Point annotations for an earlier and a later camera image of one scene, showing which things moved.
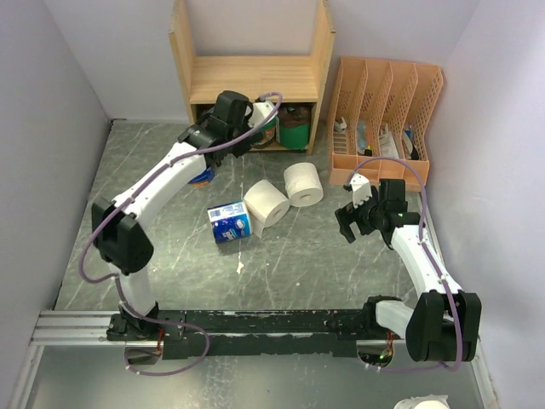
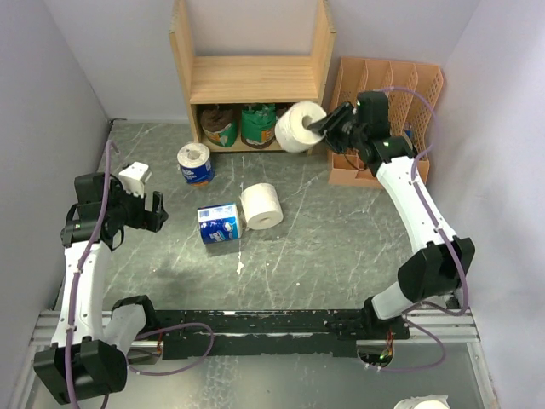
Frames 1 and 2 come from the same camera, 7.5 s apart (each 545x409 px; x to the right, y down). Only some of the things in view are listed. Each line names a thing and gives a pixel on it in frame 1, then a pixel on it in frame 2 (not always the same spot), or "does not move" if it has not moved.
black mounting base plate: [255, 333] does not move
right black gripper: [347, 214] -> [329, 124]
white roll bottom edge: [430, 401] does not move
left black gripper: [245, 143] -> [151, 220]
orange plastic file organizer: [383, 107] does not move
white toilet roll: [303, 184] -> [292, 134]
